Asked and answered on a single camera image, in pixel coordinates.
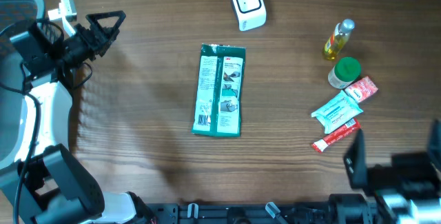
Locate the green lid jar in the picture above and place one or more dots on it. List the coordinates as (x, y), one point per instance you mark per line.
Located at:
(346, 71)

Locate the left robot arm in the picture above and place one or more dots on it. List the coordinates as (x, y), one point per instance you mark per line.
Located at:
(49, 185)

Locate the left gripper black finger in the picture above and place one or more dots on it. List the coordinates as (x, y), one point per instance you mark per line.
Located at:
(111, 23)
(94, 24)

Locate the clear yellow liquid bottle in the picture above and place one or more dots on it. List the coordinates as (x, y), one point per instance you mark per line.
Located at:
(338, 39)

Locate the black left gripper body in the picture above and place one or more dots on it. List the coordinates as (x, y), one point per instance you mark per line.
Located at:
(81, 49)

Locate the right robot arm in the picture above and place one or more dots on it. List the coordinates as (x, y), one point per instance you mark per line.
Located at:
(405, 191)

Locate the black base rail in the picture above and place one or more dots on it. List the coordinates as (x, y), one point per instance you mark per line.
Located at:
(200, 214)

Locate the grey plastic basket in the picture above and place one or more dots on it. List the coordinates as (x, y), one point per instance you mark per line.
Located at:
(17, 111)

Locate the green gloves package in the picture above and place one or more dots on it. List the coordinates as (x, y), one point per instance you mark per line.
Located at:
(220, 79)

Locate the white barcode scanner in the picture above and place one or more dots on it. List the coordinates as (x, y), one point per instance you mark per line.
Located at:
(250, 14)

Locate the red stick sachet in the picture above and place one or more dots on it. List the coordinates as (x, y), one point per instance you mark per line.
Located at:
(338, 134)

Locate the teal snack wrapper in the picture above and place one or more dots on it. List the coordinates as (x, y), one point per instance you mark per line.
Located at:
(336, 112)

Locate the red white small carton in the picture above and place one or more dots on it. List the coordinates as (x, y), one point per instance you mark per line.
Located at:
(361, 90)

